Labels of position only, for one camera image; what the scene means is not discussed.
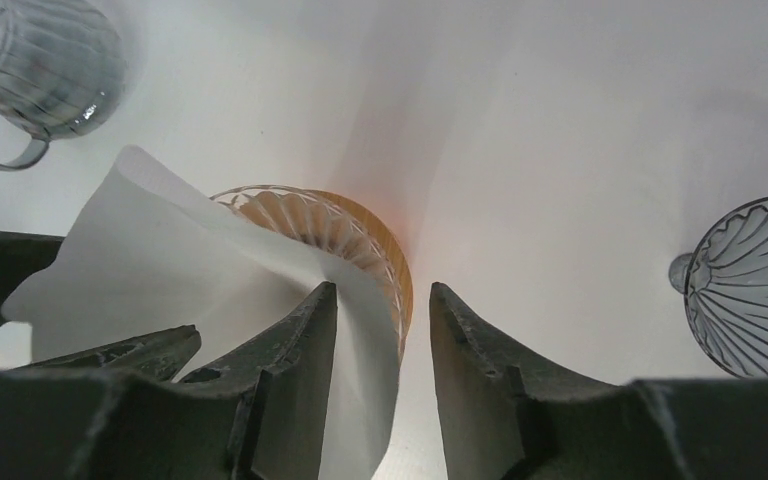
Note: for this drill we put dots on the clear ribbed glass dripper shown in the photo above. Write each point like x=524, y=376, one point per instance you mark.
x=337, y=225

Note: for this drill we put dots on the grey ribbed glass dripper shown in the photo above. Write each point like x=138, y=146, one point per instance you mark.
x=724, y=285

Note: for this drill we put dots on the white paper coffee filter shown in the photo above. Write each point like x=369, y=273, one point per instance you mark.
x=149, y=252

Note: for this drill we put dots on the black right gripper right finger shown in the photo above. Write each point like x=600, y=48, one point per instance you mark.
x=507, y=412

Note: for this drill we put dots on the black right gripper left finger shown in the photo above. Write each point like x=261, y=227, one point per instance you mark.
x=257, y=412

